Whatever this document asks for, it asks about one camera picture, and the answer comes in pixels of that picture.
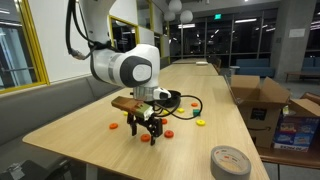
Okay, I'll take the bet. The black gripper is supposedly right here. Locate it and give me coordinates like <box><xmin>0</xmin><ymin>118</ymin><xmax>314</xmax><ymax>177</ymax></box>
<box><xmin>126</xmin><ymin>113</ymin><xmax>165</xmax><ymax>147</ymax></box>

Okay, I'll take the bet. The black bowl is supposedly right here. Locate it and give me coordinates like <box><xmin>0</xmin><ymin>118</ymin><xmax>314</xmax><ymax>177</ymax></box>
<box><xmin>159</xmin><ymin>89</ymin><xmax>183</xmax><ymax>108</ymax></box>

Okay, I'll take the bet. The grey round bin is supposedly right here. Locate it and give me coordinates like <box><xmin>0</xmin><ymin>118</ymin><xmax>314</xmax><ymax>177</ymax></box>
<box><xmin>229</xmin><ymin>65</ymin><xmax>241</xmax><ymax>76</ymax></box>

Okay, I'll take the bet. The wooden block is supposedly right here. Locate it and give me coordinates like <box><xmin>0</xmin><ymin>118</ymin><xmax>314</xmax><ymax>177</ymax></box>
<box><xmin>110</xmin><ymin>95</ymin><xmax>155</xmax><ymax>122</ymax></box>

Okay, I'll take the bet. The light wooden table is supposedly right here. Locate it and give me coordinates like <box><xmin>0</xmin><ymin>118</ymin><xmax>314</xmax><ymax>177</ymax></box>
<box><xmin>171</xmin><ymin>58</ymin><xmax>209</xmax><ymax>65</ymax></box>
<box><xmin>159</xmin><ymin>63</ymin><xmax>219</xmax><ymax>77</ymax></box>

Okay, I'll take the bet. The grey upholstered bench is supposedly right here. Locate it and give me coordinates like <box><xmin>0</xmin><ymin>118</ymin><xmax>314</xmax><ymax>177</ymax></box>
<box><xmin>0</xmin><ymin>74</ymin><xmax>123</xmax><ymax>180</ymax></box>

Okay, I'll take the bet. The yellow framed window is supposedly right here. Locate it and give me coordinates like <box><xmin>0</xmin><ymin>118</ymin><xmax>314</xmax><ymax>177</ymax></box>
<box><xmin>0</xmin><ymin>0</ymin><xmax>50</xmax><ymax>95</ymax></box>
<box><xmin>108</xmin><ymin>14</ymin><xmax>141</xmax><ymax>54</ymax></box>

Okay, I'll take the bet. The white pendant lamp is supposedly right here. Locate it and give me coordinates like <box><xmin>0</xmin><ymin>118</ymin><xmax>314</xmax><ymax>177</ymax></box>
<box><xmin>168</xmin><ymin>0</ymin><xmax>183</xmax><ymax>13</ymax></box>
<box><xmin>179</xmin><ymin>9</ymin><xmax>194</xmax><ymax>24</ymax></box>
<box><xmin>163</xmin><ymin>10</ymin><xmax>177</xmax><ymax>22</ymax></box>

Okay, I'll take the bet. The black device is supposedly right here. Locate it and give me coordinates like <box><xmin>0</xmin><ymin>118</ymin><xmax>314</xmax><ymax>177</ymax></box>
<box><xmin>0</xmin><ymin>159</ymin><xmax>73</xmax><ymax>180</ymax></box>

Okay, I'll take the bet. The open cardboard box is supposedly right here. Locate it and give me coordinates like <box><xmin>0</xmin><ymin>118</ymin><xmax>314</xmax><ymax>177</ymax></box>
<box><xmin>224</xmin><ymin>74</ymin><xmax>291</xmax><ymax>149</ymax></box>

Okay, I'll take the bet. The blue sofa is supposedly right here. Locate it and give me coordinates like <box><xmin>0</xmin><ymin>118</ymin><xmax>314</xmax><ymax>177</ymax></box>
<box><xmin>234</xmin><ymin>58</ymin><xmax>276</xmax><ymax>78</ymax></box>
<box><xmin>301</xmin><ymin>57</ymin><xmax>320</xmax><ymax>73</ymax></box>

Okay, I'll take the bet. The blue printed carton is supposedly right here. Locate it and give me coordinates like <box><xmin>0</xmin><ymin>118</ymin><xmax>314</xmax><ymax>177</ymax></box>
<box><xmin>272</xmin><ymin>98</ymin><xmax>320</xmax><ymax>153</ymax></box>

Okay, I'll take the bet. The wooden bench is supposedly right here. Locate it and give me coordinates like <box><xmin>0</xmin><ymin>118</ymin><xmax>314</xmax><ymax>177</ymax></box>
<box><xmin>284</xmin><ymin>70</ymin><xmax>320</xmax><ymax>83</ymax></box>

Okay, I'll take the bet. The concrete pillar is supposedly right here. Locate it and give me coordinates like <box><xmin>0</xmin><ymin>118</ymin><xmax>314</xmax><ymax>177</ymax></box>
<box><xmin>270</xmin><ymin>0</ymin><xmax>317</xmax><ymax>79</ymax></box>

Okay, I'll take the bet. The white paper notice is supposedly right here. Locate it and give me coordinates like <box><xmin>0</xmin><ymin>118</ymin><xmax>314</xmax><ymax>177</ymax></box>
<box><xmin>288</xmin><ymin>28</ymin><xmax>306</xmax><ymax>38</ymax></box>

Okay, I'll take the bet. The grey duct tape roll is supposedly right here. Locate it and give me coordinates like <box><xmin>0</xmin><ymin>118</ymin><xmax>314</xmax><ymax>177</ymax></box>
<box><xmin>209</xmin><ymin>144</ymin><xmax>253</xmax><ymax>180</ymax></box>

